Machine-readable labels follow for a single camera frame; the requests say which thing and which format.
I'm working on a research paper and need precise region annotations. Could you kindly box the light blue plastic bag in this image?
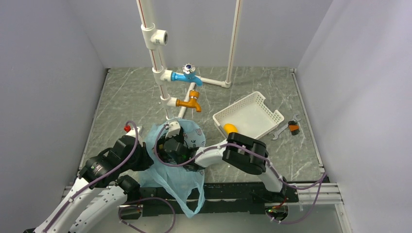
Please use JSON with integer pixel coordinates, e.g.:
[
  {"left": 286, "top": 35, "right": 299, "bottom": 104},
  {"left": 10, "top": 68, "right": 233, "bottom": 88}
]
[{"left": 137, "top": 125, "right": 205, "bottom": 218}]

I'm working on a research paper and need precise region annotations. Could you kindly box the yellow fake fruit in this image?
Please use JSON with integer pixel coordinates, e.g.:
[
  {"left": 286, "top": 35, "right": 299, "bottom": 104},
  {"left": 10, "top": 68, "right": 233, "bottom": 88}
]
[{"left": 223, "top": 123, "right": 238, "bottom": 134}]

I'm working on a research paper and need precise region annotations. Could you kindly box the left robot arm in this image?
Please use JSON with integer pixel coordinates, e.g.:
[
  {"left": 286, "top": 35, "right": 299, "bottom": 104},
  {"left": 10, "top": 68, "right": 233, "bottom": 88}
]
[{"left": 25, "top": 133, "right": 154, "bottom": 233}]

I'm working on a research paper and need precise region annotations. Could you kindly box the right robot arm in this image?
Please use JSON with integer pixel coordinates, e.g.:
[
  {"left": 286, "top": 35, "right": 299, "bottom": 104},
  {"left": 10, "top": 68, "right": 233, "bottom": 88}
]
[{"left": 154, "top": 131, "right": 287, "bottom": 201}]

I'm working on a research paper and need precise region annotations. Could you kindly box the orange plastic faucet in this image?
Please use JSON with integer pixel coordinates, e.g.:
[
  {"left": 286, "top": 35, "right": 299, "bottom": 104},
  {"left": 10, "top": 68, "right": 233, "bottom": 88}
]
[{"left": 175, "top": 90, "right": 202, "bottom": 112}]

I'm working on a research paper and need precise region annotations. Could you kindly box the blue plastic faucet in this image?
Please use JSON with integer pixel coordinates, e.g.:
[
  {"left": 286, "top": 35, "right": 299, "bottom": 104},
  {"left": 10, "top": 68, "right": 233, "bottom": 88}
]
[{"left": 171, "top": 63, "right": 203, "bottom": 86}]

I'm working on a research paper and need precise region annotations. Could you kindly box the white perforated plastic basket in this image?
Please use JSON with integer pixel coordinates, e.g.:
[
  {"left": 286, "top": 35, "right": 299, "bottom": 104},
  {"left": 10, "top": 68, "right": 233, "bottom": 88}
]
[{"left": 212, "top": 91, "right": 285, "bottom": 139}]

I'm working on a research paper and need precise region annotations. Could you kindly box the silver open-end wrench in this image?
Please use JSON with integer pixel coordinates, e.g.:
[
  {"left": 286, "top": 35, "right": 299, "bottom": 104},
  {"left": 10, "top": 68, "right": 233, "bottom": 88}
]
[{"left": 270, "top": 114, "right": 301, "bottom": 140}]

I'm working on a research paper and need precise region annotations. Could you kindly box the small black orange brush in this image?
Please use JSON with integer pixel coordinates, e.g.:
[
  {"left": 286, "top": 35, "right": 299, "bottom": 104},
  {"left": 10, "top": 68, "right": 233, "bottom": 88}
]
[{"left": 288, "top": 120, "right": 300, "bottom": 135}]

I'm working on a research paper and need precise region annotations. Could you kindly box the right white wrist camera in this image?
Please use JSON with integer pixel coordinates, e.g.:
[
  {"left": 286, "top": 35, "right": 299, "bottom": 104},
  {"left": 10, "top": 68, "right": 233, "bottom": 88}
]
[{"left": 166, "top": 119, "right": 181, "bottom": 138}]

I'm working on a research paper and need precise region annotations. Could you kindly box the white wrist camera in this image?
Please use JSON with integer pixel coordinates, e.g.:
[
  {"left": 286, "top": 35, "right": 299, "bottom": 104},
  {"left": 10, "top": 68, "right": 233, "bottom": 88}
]
[
  {"left": 123, "top": 125, "right": 144, "bottom": 143},
  {"left": 166, "top": 119, "right": 181, "bottom": 138}
]

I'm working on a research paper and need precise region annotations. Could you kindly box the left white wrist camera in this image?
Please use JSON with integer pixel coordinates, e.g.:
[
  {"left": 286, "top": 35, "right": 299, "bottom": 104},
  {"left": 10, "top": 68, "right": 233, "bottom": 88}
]
[{"left": 123, "top": 125, "right": 144, "bottom": 143}]

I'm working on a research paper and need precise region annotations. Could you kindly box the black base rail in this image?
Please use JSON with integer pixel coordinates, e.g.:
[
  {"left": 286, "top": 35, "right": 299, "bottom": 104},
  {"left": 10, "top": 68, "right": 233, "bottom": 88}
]
[{"left": 127, "top": 182, "right": 299, "bottom": 216}]

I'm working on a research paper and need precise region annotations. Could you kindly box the white PVC pipe frame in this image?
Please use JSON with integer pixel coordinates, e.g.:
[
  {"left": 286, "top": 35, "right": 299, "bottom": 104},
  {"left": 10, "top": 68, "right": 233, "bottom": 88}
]
[{"left": 136, "top": 0, "right": 243, "bottom": 120}]

